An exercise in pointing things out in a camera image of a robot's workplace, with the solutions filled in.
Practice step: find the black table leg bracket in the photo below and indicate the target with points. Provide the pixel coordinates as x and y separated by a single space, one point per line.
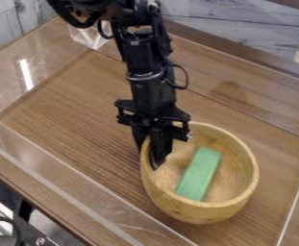
18 232

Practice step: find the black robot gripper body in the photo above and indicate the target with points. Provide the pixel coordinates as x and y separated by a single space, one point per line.
153 107

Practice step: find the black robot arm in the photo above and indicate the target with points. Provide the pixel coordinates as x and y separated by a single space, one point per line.
140 33

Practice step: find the green rectangular block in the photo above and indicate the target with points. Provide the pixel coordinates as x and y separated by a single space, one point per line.
198 175

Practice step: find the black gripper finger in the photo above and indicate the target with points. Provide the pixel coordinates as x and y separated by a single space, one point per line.
140 133
161 145

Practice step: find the brown wooden bowl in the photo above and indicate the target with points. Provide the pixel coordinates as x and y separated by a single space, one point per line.
233 185

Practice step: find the clear acrylic corner bracket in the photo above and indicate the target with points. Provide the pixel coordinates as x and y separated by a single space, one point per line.
88 37

